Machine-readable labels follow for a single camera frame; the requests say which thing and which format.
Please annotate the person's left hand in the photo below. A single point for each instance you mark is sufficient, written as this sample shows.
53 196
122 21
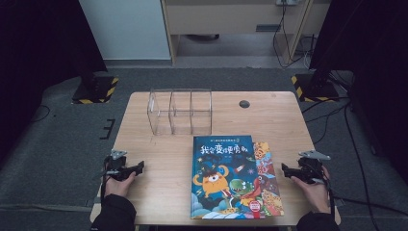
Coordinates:
117 187

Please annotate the black stand base yellow stripes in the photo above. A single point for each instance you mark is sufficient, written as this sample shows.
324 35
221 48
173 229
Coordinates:
99 91
316 89

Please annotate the blue monster picture book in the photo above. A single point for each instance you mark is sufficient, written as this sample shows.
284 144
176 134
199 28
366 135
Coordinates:
223 179

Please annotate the dark curtain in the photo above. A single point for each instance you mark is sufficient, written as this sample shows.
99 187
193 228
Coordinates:
32 48
378 48

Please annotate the beige desk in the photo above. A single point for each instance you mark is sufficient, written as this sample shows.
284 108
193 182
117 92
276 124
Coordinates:
224 17

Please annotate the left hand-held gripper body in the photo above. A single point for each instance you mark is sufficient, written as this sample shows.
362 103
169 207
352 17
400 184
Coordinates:
116 166

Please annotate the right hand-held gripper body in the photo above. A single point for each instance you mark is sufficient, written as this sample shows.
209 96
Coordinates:
310 168

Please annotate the clear acrylic book rack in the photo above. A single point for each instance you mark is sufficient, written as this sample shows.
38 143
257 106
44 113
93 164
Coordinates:
179 110

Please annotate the grey tape piece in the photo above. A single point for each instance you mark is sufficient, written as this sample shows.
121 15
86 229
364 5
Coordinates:
338 202
91 202

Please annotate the person's right hand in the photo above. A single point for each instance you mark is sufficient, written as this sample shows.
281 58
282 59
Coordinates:
317 195

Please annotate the white power strip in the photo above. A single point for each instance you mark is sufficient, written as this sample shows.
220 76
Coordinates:
287 2

